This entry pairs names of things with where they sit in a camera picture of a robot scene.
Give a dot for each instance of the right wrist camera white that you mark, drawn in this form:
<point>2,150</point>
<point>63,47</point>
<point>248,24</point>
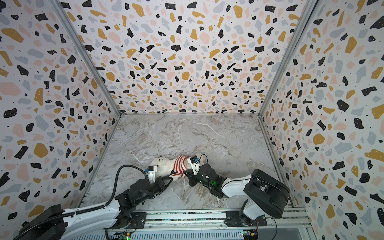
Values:
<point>195,165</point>

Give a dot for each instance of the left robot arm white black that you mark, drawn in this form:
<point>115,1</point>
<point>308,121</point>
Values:
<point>57,223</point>

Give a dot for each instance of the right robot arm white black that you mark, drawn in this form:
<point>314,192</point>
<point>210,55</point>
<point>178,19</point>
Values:
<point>266,195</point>

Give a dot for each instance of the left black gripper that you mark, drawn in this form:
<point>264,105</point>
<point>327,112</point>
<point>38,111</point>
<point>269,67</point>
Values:
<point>161,183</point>

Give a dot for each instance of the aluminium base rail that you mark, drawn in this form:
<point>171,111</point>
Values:
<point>206,219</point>

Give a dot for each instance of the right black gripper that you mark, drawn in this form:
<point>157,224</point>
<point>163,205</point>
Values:
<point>192,176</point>

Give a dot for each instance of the red white striped knit sweater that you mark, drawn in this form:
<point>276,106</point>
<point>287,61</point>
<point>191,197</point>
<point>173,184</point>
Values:
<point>179,167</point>

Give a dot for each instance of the white slotted cable duct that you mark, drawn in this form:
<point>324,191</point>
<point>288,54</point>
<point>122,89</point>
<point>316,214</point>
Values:
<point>181,235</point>

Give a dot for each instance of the white plush teddy bear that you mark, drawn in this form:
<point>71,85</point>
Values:
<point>165,166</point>

